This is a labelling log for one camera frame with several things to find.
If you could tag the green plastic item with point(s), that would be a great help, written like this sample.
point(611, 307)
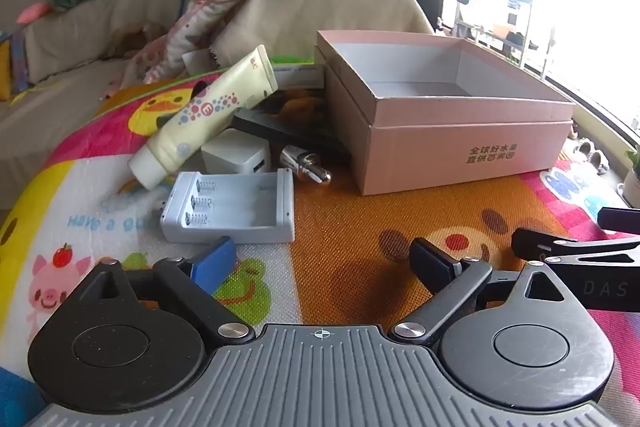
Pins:
point(287, 58)

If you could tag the pair of beige shoes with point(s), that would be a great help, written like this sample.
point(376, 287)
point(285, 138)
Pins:
point(590, 154)

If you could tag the pink plush toy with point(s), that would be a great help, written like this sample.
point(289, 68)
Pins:
point(32, 13)

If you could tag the pink cardboard box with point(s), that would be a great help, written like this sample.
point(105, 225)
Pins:
point(450, 142)

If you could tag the white battery charger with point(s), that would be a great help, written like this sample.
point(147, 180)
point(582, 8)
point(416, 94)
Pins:
point(235, 207)

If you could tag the cream lotion tube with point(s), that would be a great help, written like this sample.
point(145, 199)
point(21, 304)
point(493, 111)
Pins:
point(210, 112)

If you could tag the metal rack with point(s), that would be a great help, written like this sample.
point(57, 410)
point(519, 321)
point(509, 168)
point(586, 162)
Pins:
point(500, 22)

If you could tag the beige sofa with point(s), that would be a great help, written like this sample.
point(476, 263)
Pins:
point(75, 52)

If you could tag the white power adapter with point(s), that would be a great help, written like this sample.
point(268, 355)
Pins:
point(235, 154)

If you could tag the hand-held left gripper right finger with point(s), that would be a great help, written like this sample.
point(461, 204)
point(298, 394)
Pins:
point(431, 260)

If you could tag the black power bank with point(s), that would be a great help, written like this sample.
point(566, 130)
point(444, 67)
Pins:
point(280, 131)

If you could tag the orange toy bear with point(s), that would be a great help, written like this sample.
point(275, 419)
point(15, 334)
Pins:
point(296, 99)

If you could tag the colourful cartoon printed blanket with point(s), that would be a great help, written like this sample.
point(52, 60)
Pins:
point(340, 227)

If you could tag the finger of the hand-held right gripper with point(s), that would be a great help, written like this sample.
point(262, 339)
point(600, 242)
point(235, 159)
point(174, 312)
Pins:
point(622, 217)
point(545, 244)

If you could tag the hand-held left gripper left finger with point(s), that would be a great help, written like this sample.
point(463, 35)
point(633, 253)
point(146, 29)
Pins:
point(216, 263)

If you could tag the potted plant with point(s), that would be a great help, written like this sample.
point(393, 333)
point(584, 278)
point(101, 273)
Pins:
point(632, 177)

